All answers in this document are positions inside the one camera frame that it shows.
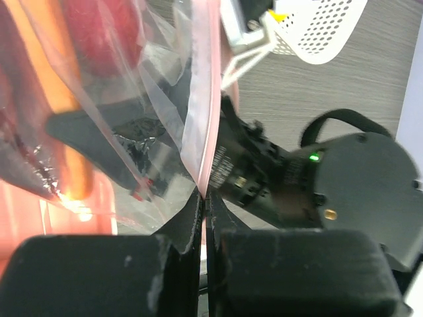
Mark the pink divided organizer tray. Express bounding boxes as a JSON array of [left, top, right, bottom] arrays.
[[1, 172, 118, 271]]

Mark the clear pink zip top bag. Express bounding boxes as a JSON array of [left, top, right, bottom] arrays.
[[1, 1, 226, 234]]

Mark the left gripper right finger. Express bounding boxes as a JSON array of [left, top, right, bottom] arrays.
[[205, 192, 410, 316]]

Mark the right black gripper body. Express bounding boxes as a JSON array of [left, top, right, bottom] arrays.
[[206, 94, 317, 228]]

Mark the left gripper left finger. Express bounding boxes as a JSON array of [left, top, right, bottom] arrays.
[[1, 190, 202, 316]]

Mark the white perforated plastic basket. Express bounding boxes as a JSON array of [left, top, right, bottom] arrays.
[[272, 0, 367, 65]]

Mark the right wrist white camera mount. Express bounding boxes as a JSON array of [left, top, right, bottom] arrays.
[[220, 1, 276, 90]]

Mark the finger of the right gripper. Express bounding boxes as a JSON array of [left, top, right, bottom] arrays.
[[45, 99, 155, 192]]

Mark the red fake apple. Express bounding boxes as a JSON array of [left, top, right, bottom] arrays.
[[62, 1, 142, 77]]

